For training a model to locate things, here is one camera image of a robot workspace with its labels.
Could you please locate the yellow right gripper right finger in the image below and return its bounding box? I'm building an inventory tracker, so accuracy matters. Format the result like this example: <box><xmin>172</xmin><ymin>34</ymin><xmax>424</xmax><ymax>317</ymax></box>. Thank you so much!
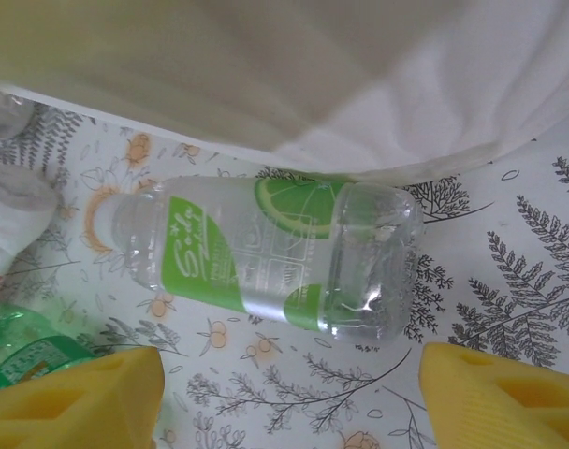
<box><xmin>416</xmin><ymin>341</ymin><xmax>569</xmax><ymax>449</ymax></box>

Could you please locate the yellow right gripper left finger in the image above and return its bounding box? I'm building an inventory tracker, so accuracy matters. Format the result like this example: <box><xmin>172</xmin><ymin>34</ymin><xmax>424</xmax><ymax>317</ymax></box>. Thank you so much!
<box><xmin>0</xmin><ymin>346</ymin><xmax>167</xmax><ymax>449</ymax></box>

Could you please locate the green plastic bottle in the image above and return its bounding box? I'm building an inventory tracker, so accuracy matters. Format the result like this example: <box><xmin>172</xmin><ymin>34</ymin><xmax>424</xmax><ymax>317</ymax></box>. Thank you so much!
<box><xmin>0</xmin><ymin>302</ymin><xmax>98</xmax><ymax>397</ymax></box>

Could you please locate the lime label clear bottle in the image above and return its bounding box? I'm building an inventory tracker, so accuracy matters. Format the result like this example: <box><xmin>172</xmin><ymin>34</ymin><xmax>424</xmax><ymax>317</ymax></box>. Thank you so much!
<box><xmin>99</xmin><ymin>176</ymin><xmax>425</xmax><ymax>341</ymax></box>

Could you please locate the white red print crushed bottle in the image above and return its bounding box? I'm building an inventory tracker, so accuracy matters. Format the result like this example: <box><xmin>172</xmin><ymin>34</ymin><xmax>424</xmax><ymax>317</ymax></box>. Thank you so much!
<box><xmin>0</xmin><ymin>161</ymin><xmax>59</xmax><ymax>305</ymax></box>

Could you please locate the white ribbed plastic bin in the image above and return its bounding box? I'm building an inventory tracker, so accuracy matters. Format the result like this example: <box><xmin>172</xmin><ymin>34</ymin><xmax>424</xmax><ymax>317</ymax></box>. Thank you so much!
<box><xmin>0</xmin><ymin>0</ymin><xmax>569</xmax><ymax>183</ymax></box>

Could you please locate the floral patterned tablecloth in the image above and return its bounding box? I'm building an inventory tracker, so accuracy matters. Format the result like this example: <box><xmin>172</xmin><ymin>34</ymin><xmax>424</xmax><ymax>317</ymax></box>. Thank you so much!
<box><xmin>0</xmin><ymin>88</ymin><xmax>569</xmax><ymax>449</ymax></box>

